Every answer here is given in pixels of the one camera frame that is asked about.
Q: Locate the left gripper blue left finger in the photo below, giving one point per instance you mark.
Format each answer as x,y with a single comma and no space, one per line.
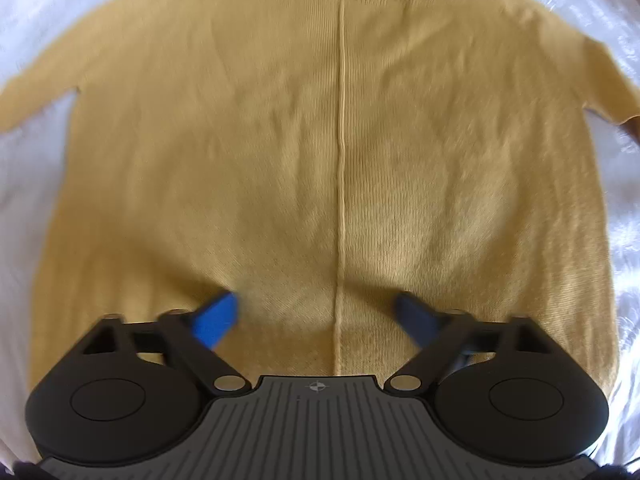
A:
191,336

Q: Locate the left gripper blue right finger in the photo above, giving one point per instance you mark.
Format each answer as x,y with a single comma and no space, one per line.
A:
440,336

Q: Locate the yellow knit sweater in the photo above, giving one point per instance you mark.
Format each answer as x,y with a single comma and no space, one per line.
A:
316,156

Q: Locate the white embroidered bedspread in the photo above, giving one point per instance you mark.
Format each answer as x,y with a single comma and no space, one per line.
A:
32,166

